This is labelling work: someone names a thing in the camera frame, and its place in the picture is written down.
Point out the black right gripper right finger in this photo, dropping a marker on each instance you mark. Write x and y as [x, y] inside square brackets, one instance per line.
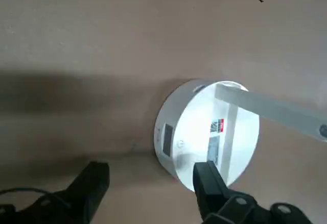
[209, 188]

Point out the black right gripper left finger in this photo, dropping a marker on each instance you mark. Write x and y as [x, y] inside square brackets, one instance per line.
[89, 183]

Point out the white foldable desk lamp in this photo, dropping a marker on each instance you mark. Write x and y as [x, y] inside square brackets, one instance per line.
[194, 122]

